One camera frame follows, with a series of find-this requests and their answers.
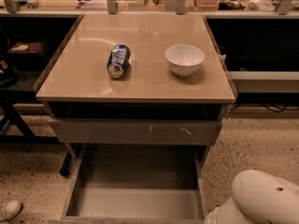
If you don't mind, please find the grey top drawer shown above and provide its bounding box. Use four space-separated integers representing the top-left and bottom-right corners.
50 119 221 146

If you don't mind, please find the white ceramic bowl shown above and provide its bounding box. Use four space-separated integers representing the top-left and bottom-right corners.
164 44 205 77

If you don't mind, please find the grey drawer cabinet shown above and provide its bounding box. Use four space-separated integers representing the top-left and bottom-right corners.
32 13 238 170

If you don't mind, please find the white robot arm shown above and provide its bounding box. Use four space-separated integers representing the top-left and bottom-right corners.
204 170 299 224

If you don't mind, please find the black folding stand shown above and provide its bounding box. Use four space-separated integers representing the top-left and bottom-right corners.
0 93 73 176

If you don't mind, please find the grey drawer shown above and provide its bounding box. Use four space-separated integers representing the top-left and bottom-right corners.
50 119 221 146
47 146 206 224

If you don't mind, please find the blue soda can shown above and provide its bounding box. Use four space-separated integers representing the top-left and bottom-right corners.
107 44 131 78

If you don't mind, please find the white sneaker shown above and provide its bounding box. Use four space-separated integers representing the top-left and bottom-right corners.
0 200 22 224

